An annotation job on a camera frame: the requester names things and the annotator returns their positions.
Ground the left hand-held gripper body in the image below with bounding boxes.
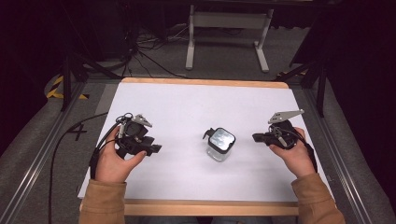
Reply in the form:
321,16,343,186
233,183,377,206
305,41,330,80
115,112,156,159

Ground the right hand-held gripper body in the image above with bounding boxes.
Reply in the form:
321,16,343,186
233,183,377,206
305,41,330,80
266,108,306,151

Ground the person's right hand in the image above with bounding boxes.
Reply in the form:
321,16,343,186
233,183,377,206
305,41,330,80
268,126,318,179

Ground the person's left hand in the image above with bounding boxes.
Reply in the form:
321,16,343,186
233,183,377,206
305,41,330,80
94,133,148,185

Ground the clear square jar black lid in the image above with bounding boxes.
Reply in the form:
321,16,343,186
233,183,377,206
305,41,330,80
202,126,237,163

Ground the white table cover sheet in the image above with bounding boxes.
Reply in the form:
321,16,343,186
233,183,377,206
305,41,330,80
77,81,334,203

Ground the black tripod stand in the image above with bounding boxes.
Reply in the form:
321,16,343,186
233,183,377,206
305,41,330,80
60,50,123,112
273,59,329,119

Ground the yellow black hazard tape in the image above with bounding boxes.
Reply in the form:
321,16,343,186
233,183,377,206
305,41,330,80
46,75,91,101

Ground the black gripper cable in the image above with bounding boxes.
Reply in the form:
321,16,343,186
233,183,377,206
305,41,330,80
47,111,122,224
279,127,319,175

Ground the aluminium floor rail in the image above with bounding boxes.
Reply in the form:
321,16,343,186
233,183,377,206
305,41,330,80
303,88,375,224
0,81,88,224

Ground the bundle of black floor cables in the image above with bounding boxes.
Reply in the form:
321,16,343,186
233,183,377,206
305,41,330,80
106,21,194,80

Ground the white metal stand frame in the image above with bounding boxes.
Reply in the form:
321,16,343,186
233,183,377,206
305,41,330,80
185,4,276,74

